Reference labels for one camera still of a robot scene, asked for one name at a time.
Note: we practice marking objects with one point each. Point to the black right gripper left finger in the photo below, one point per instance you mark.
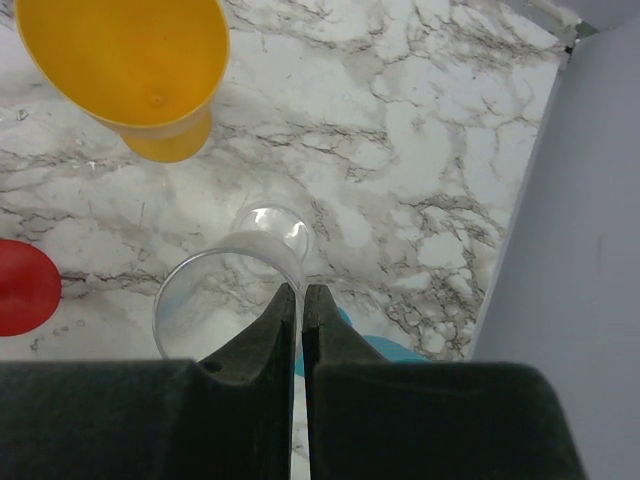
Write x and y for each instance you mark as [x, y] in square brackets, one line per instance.
[228, 416]

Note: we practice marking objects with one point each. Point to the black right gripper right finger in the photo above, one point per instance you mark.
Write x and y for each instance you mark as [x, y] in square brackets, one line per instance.
[369, 418]

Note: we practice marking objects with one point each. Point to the blue plastic wine glass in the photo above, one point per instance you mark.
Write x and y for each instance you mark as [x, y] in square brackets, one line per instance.
[390, 350]

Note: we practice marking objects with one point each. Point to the clear smooth wine glass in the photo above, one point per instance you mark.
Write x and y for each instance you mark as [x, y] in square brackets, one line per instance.
[213, 295]

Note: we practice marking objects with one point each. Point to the red plastic wine glass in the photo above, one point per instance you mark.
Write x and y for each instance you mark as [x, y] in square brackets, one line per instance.
[31, 288]

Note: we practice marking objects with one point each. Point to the yellow plastic wine glass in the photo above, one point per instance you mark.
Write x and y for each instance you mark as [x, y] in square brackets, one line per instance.
[147, 70]

